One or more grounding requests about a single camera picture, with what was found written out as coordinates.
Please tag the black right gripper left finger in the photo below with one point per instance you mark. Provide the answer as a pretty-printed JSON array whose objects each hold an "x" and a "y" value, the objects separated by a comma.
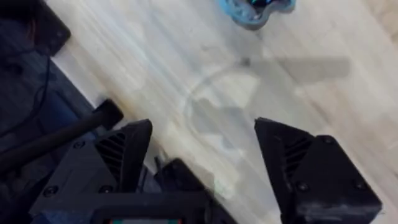
[{"x": 130, "y": 149}]

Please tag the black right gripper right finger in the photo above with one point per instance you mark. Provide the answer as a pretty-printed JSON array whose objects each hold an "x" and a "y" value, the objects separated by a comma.
[{"x": 323, "y": 180}]

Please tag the blue soft zip bag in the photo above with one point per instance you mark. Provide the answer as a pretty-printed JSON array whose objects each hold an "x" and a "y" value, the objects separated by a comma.
[{"x": 248, "y": 14}]

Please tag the black rod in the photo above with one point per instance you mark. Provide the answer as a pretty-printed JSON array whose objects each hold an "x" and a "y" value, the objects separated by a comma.
[{"x": 59, "y": 137}]

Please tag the black flat bracket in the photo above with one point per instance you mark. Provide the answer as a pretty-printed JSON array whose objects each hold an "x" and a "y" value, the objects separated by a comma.
[{"x": 51, "y": 31}]

